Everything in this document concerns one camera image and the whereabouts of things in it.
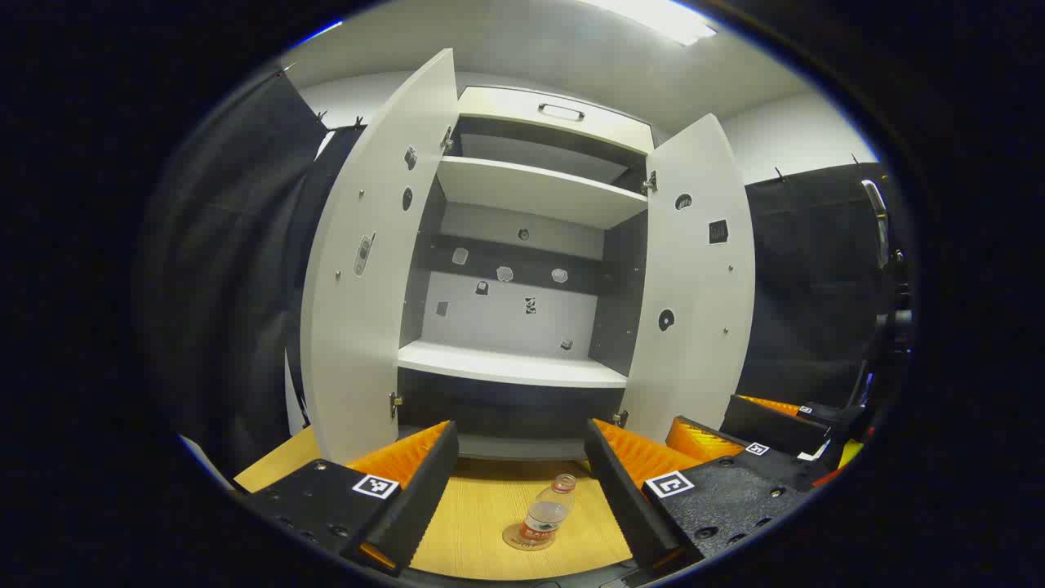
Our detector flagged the round wooden coaster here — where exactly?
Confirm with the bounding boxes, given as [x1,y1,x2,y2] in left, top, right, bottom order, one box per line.
[501,523,558,552]

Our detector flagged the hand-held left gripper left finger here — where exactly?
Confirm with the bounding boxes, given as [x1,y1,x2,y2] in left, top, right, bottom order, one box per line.
[245,421,460,577]

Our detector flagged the clear plastic bottle red label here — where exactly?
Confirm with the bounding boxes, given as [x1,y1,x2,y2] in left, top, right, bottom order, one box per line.
[521,474,577,546]

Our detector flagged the ceiling light panel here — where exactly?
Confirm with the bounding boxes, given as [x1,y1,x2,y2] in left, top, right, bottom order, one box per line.
[584,0,719,47]

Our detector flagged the black backdrop cloth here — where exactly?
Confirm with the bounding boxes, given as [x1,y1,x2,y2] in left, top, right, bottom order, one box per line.
[143,69,368,483]
[735,162,899,407]

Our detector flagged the white cabinet with dark interior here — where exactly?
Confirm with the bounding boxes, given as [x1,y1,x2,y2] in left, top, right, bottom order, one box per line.
[396,86,658,462]

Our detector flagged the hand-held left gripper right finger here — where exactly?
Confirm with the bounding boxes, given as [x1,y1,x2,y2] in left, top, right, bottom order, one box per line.
[584,418,817,572]

